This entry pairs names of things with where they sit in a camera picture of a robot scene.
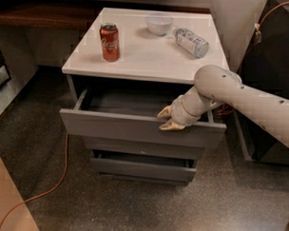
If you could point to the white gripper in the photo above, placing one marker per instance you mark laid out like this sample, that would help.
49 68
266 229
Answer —
179 114

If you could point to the dark wooden shelf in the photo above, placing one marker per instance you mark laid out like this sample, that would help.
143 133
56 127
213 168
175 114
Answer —
70 14

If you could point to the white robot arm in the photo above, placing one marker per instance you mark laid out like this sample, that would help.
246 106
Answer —
214 86

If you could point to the grey top drawer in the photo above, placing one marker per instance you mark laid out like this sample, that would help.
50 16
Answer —
137 128

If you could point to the grey cabinet with white top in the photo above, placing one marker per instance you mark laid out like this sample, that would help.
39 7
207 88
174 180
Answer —
151 71

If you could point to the grey drawer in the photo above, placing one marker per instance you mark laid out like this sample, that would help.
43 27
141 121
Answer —
141 166
137 128
146 149

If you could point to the red coke can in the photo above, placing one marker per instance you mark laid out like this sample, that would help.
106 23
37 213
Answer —
109 35

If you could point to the white bowl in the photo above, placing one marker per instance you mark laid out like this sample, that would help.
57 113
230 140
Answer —
159 23

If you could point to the grey middle drawer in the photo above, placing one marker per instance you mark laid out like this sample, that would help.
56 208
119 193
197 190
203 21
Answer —
146 149

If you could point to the grey bottom drawer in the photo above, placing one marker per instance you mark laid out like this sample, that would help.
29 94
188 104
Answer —
141 166

